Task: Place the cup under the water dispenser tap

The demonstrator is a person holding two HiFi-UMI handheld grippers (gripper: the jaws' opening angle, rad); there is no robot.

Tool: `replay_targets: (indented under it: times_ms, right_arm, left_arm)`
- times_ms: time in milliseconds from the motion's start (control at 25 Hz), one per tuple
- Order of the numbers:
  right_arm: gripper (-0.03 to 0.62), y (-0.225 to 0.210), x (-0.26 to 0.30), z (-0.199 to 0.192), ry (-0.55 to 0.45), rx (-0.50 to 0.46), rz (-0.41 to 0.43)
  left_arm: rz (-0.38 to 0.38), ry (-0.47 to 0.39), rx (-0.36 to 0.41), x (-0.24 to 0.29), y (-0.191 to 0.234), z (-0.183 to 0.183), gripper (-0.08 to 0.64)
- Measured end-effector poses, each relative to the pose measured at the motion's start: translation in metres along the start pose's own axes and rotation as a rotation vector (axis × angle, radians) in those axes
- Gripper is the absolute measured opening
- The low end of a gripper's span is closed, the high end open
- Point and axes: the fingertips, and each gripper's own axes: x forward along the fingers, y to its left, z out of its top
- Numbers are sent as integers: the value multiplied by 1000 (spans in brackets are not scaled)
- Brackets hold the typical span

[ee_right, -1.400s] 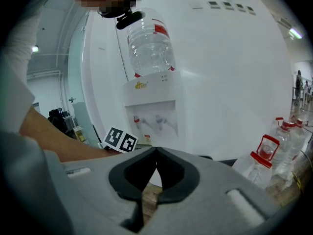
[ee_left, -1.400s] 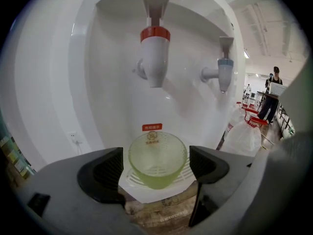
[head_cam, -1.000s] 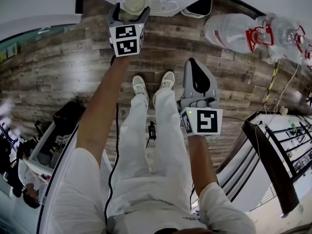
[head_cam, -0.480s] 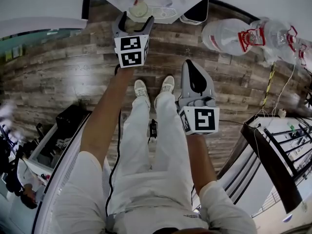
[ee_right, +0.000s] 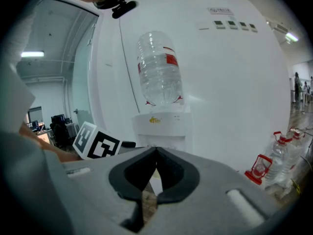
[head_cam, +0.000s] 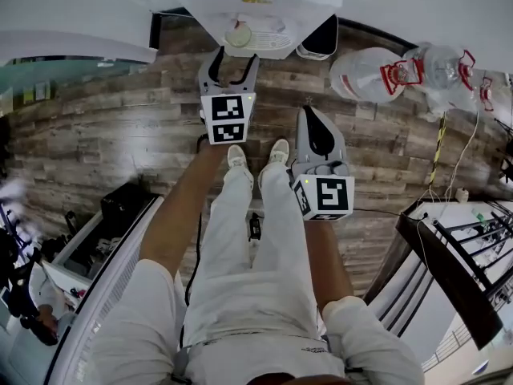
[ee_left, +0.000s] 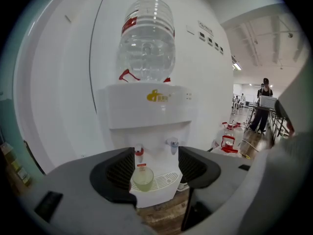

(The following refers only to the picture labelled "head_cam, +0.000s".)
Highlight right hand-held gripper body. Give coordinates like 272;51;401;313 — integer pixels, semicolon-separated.
288;155;357;222

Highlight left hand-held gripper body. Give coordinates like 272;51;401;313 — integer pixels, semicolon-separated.
198;82;258;147

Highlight green textured glass cup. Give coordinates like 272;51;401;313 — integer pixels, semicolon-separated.
224;23;254;49

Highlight person's right forearm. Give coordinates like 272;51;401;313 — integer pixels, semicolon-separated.
314;217;356;310

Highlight person's left forearm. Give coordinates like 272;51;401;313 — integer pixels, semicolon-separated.
139;139;230;274

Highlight clear water jug left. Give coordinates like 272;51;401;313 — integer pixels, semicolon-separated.
329;46;425;104

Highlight clear water jug right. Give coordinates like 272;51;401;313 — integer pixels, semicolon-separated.
402;43;478;91

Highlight person's white right shoe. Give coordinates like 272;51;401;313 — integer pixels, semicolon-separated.
267;138;290;167

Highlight person's white shoe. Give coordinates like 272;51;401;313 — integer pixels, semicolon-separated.
267;138;290;167
227;144;248;170

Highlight person's white left shoe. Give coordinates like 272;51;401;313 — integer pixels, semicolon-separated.
227;144;248;170

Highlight black waste bin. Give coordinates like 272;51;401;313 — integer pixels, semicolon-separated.
295;14;340;62

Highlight black power adapter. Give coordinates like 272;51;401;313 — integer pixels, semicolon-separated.
247;212;262;243

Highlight person's white trousers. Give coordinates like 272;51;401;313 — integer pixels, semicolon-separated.
182;162;333;380

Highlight dark metal rack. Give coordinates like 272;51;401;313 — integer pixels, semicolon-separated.
394;198;505;351

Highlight black box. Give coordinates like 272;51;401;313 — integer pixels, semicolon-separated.
99;181;158;232

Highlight black metal rack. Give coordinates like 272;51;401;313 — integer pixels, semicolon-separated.
432;201;513;316

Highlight frosted glass partition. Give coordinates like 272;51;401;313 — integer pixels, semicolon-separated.
0;30;160;116

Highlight white cabinet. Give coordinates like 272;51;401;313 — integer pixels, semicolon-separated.
43;192;166;385

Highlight person's white shirt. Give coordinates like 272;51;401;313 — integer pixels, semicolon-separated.
90;258;426;385

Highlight yellow black striped cable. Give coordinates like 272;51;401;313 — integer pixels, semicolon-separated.
427;112;448;190

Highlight clear water jug red handle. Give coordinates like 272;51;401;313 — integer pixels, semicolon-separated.
424;76;495;114

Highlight thin white cable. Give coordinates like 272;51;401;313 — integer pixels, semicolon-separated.
443;108;481;202

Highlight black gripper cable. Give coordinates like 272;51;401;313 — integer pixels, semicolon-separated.
182;132;205;308

